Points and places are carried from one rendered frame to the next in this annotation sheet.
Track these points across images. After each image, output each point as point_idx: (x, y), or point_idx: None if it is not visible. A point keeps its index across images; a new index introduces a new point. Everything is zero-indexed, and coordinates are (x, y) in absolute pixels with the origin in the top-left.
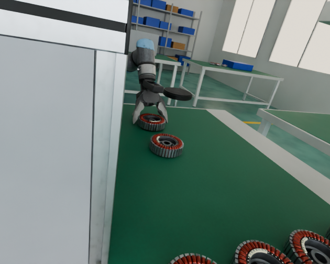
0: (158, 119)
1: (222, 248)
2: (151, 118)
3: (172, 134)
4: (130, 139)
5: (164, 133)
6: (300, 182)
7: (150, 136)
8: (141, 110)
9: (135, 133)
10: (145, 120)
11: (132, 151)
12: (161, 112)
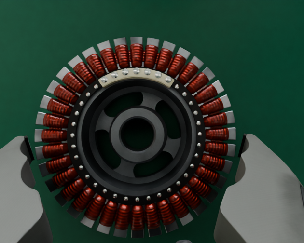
0: (83, 133)
1: None
2: (123, 184)
3: (59, 24)
4: (293, 4)
5: (99, 40)
6: None
7: (187, 16)
8: (244, 181)
9: (252, 50)
10: (205, 88)
11: None
12: (26, 184)
